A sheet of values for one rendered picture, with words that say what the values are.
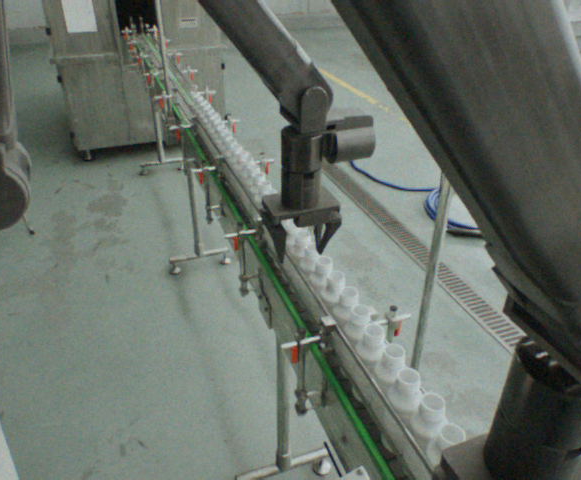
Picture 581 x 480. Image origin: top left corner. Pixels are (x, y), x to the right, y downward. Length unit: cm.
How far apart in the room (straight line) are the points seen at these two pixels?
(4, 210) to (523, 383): 52
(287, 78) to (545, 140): 46
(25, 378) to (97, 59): 268
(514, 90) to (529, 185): 4
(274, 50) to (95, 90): 407
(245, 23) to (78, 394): 215
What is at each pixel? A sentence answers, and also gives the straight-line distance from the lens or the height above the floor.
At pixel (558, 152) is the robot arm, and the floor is 172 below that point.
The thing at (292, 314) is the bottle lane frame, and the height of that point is 99.
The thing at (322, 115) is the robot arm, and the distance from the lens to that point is 66.
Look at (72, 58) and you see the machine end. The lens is 456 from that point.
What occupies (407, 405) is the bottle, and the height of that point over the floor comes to 112.
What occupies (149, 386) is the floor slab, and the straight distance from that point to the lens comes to 251.
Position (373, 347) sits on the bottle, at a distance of 96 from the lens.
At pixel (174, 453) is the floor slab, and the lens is 226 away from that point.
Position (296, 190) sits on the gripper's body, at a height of 148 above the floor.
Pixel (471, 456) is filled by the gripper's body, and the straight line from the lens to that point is 44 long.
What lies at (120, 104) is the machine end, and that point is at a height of 48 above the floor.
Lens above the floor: 180
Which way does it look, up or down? 32 degrees down
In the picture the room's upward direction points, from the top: straight up
